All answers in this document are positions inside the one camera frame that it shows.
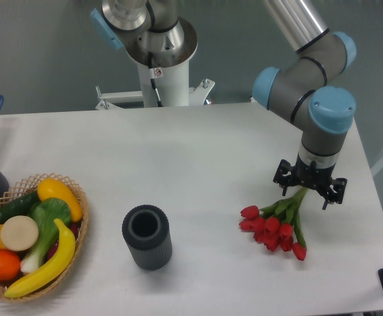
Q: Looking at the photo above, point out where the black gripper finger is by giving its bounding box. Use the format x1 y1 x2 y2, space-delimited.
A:
273 159 296 196
319 178 347 210

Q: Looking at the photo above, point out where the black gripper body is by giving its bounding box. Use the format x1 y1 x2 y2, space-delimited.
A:
292 154 338 192

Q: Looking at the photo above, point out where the red tulip bouquet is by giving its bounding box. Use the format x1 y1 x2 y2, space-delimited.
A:
239 188 307 261

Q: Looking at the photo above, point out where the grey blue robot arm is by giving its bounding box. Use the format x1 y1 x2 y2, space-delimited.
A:
90 1 357 205

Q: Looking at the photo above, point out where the dark grey ribbed vase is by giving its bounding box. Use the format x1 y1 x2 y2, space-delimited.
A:
121 205 172 271

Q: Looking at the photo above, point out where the red vegetable in basket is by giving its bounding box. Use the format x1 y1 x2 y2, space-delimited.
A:
46 223 79 261

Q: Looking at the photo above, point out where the yellow banana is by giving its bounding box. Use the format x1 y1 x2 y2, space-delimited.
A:
4 219 76 299

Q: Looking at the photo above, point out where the green bok choy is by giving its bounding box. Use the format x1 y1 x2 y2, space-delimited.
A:
20 197 71 275

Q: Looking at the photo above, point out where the woven wicker basket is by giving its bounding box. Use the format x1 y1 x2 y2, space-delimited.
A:
0 173 89 303

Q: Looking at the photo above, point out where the green cucumber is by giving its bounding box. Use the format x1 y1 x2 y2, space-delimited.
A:
0 191 39 224

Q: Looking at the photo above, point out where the beige round disc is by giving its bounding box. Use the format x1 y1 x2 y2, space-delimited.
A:
0 215 39 251

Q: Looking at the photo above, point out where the orange fruit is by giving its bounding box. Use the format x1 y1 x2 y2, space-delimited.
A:
0 250 20 281

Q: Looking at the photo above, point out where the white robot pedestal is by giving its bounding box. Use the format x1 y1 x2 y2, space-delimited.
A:
95 16 216 111

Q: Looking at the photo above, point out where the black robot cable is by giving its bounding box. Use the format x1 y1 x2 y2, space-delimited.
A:
147 51 164 108

